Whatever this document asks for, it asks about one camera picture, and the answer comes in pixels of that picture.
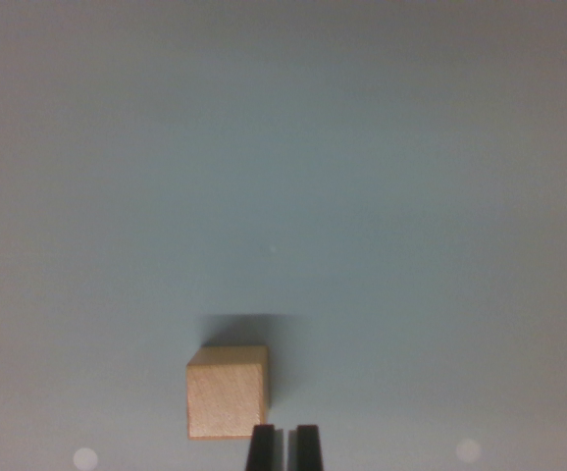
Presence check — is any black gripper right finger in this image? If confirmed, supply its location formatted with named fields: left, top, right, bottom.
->
left=287, top=424, right=326, bottom=471

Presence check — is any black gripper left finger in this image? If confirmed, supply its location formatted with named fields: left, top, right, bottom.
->
left=245, top=424, right=285, bottom=471

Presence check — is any white plastic tub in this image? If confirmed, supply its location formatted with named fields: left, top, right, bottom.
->
left=0, top=0, right=567, bottom=471

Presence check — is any light wooden cube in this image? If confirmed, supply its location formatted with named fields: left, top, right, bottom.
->
left=185, top=344, right=270, bottom=441

